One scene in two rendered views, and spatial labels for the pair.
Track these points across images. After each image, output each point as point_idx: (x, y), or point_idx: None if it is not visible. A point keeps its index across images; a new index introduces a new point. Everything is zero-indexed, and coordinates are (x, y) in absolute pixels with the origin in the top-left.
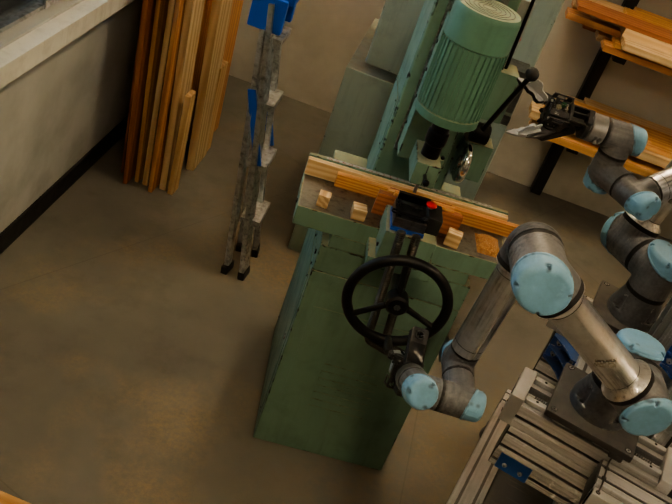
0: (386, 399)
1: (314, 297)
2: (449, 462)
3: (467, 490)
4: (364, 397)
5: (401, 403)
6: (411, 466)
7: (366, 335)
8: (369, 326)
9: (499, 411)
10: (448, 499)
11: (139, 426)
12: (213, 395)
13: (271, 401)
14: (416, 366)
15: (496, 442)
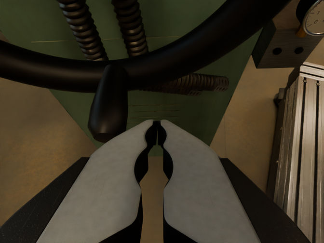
0: (194, 118)
1: (16, 26)
2: (256, 129)
3: (302, 193)
4: (170, 122)
5: (210, 117)
6: (228, 142)
7: (47, 84)
8: (84, 49)
9: (301, 85)
10: (277, 196)
11: (18, 176)
12: (75, 130)
13: (95, 140)
14: None
15: (311, 119)
